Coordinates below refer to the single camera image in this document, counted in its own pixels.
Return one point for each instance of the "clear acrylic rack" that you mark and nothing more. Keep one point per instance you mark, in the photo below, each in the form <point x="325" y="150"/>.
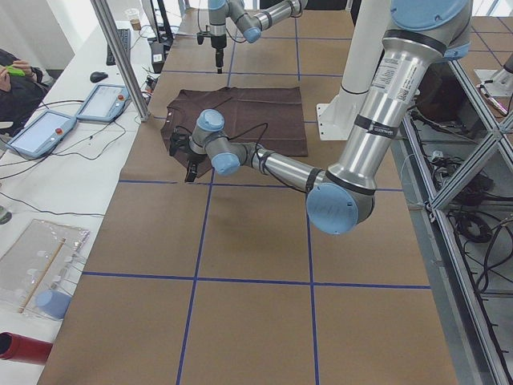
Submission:
<point x="25" y="259"/>

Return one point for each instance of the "red cylinder tube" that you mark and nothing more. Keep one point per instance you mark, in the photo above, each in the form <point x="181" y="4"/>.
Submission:
<point x="22" y="349"/>

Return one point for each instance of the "light blue plastic cup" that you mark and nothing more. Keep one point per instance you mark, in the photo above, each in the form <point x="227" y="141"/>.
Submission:
<point x="53" y="303"/>

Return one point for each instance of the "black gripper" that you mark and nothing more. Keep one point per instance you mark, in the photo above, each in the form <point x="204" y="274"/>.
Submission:
<point x="193" y="159"/>
<point x="218" y="43"/>

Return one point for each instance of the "black computer mouse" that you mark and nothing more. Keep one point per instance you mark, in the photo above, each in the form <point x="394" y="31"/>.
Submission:
<point x="97" y="76"/>

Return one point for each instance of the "blue teach pendant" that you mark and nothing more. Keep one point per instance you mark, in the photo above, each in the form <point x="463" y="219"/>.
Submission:
<point x="104" y="104"/>
<point x="42" y="135"/>

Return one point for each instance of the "wooden dowel stick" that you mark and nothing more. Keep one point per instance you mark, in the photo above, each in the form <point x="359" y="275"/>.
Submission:
<point x="41" y="276"/>

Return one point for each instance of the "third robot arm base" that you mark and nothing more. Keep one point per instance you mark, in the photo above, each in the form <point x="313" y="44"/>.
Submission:
<point x="496" y="83"/>

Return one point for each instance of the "far blue teach pendant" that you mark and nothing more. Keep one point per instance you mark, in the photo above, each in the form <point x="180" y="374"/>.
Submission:
<point x="104" y="104"/>

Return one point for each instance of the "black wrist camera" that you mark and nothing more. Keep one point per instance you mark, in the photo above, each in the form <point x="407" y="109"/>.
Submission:
<point x="202" y="34"/>
<point x="179" y="141"/>

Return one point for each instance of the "black power adapter box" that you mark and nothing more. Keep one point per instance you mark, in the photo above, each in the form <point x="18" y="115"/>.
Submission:
<point x="158" y="57"/>

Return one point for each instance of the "aluminium frame post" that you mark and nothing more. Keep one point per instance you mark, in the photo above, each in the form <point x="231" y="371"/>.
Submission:
<point x="109" y="29"/>

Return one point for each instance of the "paper coffee cup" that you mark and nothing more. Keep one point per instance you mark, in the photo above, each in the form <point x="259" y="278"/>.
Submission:
<point x="133" y="16"/>

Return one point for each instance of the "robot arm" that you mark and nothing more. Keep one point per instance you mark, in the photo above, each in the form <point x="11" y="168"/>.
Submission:
<point x="250" y="26"/>
<point x="393" y="44"/>

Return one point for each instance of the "near blue teach pendant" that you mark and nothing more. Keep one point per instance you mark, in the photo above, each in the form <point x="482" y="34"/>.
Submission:
<point x="42" y="135"/>

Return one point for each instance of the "seated person in black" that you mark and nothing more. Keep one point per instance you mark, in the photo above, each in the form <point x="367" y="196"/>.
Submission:
<point x="22" y="90"/>

